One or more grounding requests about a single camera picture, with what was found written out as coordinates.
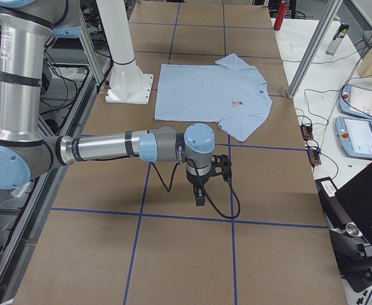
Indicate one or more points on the black laptop box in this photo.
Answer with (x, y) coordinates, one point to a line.
(350, 203)

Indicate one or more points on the red water bottle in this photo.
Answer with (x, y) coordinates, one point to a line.
(281, 13)

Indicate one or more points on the aluminium frame post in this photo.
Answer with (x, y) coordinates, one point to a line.
(313, 45)

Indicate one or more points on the lower teach pendant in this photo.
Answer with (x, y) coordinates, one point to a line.
(355, 136)

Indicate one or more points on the upper teach pendant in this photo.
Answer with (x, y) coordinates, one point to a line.
(356, 101)

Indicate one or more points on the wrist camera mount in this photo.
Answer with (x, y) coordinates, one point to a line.
(221, 165)

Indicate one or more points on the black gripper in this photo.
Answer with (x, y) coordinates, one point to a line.
(195, 180)

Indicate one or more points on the lower orange connector board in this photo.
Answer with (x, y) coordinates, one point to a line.
(314, 156)

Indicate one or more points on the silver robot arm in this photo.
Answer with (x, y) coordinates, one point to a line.
(25, 154)

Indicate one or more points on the white camera mast pedestal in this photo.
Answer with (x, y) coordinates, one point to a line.
(127, 84)

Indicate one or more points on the upper orange connector board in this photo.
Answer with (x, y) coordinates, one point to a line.
(306, 131)

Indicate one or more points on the clear water bottle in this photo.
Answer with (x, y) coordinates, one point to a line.
(337, 39)

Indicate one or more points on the orange connector board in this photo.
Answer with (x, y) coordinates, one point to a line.
(306, 131)
(314, 156)

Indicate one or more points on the teach pendant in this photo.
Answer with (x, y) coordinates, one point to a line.
(356, 101)
(355, 136)

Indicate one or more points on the light blue t-shirt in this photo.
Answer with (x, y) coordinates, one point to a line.
(231, 93)

